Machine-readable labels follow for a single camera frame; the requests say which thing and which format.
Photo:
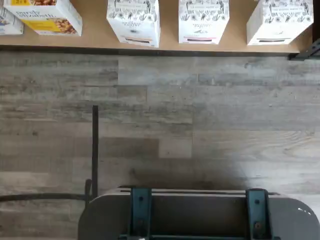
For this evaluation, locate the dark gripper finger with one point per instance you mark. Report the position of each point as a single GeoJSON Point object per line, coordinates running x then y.
{"type": "Point", "coordinates": [141, 215]}
{"type": "Point", "coordinates": [258, 215]}

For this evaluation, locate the white tea box yellow strip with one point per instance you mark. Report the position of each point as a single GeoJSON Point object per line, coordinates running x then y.
{"type": "Point", "coordinates": [133, 22]}

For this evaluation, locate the low wooden shelf board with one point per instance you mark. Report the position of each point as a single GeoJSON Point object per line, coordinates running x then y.
{"type": "Point", "coordinates": [92, 37]}

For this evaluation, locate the white tea box dark strip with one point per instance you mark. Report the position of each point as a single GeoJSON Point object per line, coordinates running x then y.
{"type": "Point", "coordinates": [277, 22]}

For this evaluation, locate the white tea box pink strip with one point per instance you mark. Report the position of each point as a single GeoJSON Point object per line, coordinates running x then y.
{"type": "Point", "coordinates": [203, 22]}

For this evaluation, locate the white yellow granola box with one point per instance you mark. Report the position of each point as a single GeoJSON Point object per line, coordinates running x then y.
{"type": "Point", "coordinates": [50, 17]}

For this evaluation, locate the blue flax oatmeal box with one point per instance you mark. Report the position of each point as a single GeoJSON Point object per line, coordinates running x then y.
{"type": "Point", "coordinates": [10, 25]}

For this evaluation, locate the black metal shelf frame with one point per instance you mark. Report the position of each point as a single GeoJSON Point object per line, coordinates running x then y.
{"type": "Point", "coordinates": [305, 53]}

